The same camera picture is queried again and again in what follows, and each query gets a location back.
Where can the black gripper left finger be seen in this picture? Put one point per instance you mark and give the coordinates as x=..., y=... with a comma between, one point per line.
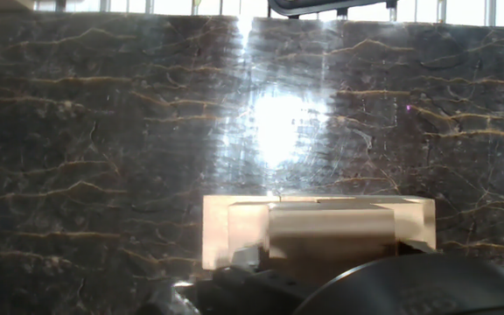
x=261, y=291

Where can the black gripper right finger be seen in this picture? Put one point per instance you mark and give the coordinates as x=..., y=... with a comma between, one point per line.
x=414, y=246

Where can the dark marble pattern mat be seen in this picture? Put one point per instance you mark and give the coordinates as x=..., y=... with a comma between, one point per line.
x=103, y=131

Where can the black triangle ball rack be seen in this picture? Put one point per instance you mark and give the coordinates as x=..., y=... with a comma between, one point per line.
x=322, y=8

